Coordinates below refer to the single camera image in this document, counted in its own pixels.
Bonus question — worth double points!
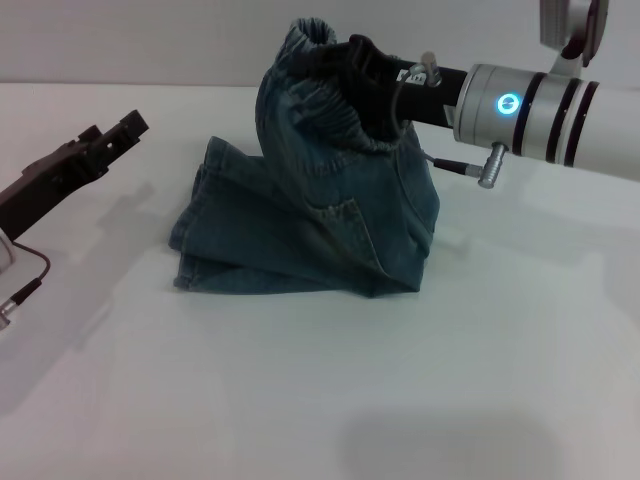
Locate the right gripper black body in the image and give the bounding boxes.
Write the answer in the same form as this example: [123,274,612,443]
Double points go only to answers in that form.
[318,33,470,140]

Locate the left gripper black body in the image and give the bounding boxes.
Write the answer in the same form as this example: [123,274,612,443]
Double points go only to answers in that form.
[0,134,109,241]

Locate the blue denim shorts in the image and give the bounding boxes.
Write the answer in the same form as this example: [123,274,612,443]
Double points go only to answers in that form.
[167,17,442,300]

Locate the left arm cable with connector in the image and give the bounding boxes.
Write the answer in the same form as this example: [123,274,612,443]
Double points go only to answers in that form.
[0,241,53,321]

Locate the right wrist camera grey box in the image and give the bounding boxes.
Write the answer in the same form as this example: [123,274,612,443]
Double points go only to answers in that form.
[538,0,610,79]

